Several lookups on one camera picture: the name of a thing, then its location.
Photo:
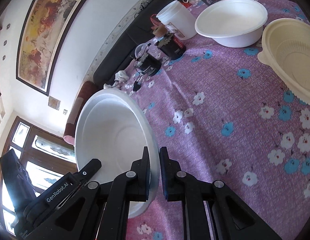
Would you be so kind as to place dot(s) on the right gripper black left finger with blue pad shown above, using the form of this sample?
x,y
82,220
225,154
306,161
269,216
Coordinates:
x,y
77,207

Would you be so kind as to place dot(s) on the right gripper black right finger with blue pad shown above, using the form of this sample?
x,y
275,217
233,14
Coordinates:
x,y
210,210

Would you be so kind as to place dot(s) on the white foam bowl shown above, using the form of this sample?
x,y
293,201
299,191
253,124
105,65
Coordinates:
x,y
112,128
233,23

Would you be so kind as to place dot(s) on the cream plastic plate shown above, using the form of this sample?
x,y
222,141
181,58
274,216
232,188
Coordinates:
x,y
286,49

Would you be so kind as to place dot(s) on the wooden glass door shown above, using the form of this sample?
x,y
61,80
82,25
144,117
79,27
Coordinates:
x,y
45,156

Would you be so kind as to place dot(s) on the black handheld device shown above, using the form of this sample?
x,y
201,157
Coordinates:
x,y
17,181

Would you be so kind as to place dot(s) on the purple floral tablecloth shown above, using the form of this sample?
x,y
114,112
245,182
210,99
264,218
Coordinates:
x,y
222,114

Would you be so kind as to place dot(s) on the maroon armchair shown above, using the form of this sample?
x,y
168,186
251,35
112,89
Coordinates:
x,y
87,90

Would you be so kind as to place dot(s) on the small black clip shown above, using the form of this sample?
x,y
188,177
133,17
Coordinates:
x,y
137,83

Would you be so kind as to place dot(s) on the crumpled white cloth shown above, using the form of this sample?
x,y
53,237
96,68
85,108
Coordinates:
x,y
120,77

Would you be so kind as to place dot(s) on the black sofa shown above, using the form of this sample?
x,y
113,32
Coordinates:
x,y
116,52

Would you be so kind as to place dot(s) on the black jar near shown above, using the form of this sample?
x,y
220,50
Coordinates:
x,y
144,62

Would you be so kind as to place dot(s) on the black jar red label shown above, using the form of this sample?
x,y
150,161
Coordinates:
x,y
171,46

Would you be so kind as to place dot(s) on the framed horse painting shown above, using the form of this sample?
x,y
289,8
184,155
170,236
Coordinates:
x,y
43,32

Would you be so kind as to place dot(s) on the white plastic jar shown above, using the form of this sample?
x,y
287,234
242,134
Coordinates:
x,y
178,20

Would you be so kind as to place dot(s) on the small wall picture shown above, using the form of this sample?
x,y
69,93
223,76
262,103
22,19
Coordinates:
x,y
54,103

